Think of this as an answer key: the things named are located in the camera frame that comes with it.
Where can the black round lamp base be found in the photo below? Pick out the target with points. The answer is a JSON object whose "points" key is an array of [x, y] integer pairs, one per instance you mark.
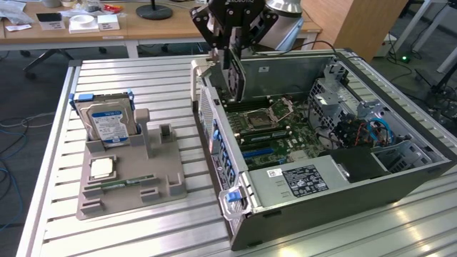
{"points": [[154, 13]]}

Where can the grey power supply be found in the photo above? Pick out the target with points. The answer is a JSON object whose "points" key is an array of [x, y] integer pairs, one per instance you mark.
{"points": [[271, 192]]}

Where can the green motherboard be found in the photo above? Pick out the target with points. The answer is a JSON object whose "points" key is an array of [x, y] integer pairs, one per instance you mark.
{"points": [[296, 139]]}

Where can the wooden desk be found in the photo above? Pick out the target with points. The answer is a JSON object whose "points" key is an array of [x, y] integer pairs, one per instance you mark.
{"points": [[54, 36]]}

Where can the flat white box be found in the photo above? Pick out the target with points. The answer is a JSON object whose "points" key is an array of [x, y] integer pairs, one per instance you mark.
{"points": [[84, 30]]}

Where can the white electrical box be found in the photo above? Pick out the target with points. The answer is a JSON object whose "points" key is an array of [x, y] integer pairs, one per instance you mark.
{"points": [[387, 46]]}

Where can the red packet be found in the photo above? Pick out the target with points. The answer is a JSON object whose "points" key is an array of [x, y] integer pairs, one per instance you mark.
{"points": [[111, 8]]}

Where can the black office chair base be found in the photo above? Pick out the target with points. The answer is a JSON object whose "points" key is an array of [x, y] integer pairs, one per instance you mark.
{"points": [[30, 75]]}

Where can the hard disk in blue caddy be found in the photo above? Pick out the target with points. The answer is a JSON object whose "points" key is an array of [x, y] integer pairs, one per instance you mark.
{"points": [[107, 125]]}

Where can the perforated metal drive cage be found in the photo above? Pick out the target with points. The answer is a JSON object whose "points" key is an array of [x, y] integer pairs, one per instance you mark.
{"points": [[328, 107]]}

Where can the metal socket cover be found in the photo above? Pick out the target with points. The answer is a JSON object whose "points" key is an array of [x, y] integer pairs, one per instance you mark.
{"points": [[282, 105]]}

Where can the small white box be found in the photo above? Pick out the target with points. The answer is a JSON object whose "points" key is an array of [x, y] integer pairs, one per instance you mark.
{"points": [[107, 22]]}

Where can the grey parts rack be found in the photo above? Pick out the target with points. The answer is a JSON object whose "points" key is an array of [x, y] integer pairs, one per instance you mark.
{"points": [[135, 198]]}

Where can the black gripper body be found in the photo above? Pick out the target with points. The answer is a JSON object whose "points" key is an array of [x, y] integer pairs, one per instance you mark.
{"points": [[238, 12]]}

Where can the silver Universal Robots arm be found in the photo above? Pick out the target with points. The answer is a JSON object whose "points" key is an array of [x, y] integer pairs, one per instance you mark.
{"points": [[282, 26]]}

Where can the clear plastic bag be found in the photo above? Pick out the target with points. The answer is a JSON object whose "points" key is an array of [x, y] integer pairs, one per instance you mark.
{"points": [[14, 12]]}

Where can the green expansion card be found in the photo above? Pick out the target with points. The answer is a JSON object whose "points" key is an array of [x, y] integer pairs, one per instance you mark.
{"points": [[236, 75]]}

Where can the metal disk bay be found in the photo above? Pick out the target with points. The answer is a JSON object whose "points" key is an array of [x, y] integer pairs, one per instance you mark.
{"points": [[403, 150]]}

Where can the silver CPU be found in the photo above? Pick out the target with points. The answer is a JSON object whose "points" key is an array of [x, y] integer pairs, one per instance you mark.
{"points": [[102, 168]]}

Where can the CPU socket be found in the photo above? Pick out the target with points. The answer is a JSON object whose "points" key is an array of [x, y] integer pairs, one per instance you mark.
{"points": [[258, 119]]}

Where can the open dark PC case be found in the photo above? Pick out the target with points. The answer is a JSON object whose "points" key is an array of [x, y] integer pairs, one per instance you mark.
{"points": [[322, 214]]}

